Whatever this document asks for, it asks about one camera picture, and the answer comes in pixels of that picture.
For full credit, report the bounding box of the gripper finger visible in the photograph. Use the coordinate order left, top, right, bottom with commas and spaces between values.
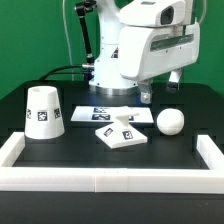
166, 68, 183, 93
138, 79, 152, 104

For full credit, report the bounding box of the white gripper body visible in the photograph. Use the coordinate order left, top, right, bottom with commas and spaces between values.
119, 23, 200, 82

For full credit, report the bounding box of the white lamp bulb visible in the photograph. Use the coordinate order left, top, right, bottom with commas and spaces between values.
157, 108, 184, 136

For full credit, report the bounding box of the white lamp base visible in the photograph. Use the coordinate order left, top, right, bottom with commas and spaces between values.
95, 112, 148, 149

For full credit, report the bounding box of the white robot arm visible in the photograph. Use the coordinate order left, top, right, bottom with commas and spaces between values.
89, 0, 201, 104

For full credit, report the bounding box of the white lamp shade cone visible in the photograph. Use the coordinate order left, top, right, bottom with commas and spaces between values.
25, 86, 64, 140

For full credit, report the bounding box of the white marker plate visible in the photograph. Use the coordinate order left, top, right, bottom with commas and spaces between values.
71, 106, 154, 123

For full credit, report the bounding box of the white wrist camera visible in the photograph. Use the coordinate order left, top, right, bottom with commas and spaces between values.
119, 0, 186, 27

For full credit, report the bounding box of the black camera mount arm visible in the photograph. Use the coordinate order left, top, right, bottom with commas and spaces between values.
74, 0, 96, 64

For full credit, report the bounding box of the black cable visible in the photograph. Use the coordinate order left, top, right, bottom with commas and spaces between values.
39, 64, 94, 82

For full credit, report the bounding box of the grey cable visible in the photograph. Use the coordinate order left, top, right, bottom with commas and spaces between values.
61, 0, 76, 82

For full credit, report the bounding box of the white frame wall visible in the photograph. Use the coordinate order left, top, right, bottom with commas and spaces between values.
0, 132, 224, 194

